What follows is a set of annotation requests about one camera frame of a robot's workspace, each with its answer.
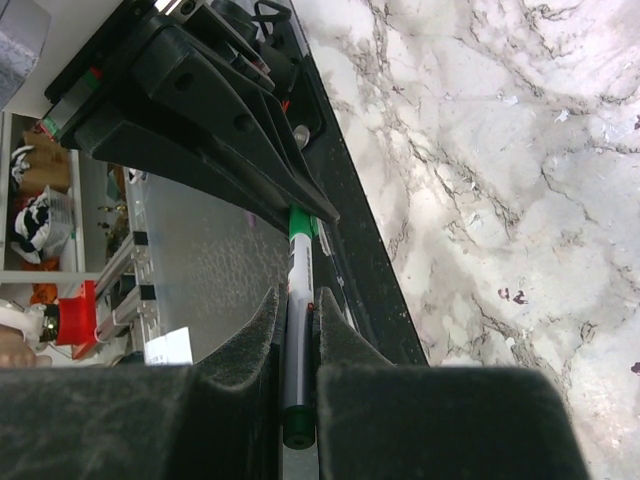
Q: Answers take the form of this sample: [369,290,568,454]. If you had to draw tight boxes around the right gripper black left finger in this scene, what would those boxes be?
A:
[1,287,286,479]

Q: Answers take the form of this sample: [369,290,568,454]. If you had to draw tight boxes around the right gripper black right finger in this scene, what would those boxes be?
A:
[315,288,588,479]

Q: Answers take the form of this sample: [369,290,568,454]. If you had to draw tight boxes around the white marker pen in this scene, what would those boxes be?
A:
[282,233,315,450]

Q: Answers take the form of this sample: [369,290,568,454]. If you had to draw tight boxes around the green marker cap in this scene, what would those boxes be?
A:
[289,205,318,244]

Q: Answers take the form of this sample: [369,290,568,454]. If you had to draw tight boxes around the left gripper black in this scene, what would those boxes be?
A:
[42,1,339,234]

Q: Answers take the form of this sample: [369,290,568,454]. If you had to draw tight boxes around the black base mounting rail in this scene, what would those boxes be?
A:
[239,0,431,369]

